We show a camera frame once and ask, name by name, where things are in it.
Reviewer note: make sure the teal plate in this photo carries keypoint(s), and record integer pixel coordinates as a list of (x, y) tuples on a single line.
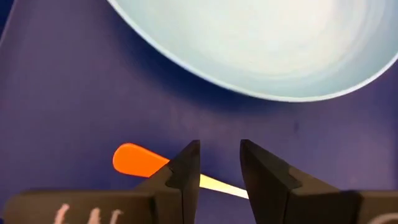
[(264, 40)]

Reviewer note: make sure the blue plastic tray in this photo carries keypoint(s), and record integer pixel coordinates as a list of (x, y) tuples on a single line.
[(77, 93)]

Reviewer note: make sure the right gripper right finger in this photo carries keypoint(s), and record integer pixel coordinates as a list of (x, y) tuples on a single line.
[(280, 196)]

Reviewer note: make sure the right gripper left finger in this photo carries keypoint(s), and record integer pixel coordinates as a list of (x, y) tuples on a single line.
[(183, 186)]

